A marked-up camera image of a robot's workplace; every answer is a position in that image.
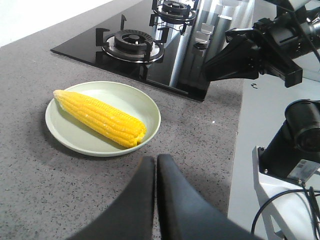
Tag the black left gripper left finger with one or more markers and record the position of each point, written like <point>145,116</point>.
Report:
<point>130,216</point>

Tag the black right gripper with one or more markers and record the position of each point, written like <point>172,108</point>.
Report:
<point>268,47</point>

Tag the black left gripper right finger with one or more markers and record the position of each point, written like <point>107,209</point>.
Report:
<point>184,214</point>

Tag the yellow corn cob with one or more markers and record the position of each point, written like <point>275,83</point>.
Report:
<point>114,124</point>

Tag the light green round plate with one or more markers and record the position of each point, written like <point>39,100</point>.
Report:
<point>80,138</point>

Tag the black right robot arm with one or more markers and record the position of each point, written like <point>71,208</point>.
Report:
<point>297,143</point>

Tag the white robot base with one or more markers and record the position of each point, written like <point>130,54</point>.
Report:
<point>284,210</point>

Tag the black glass gas hob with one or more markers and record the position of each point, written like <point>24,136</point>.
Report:
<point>179,70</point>

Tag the rear gas burner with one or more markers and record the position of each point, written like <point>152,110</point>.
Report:
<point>173,14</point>

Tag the gas burner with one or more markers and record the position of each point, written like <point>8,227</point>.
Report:
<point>173,14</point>
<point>131,45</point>

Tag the front gas burner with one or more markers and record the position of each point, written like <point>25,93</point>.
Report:
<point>131,45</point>

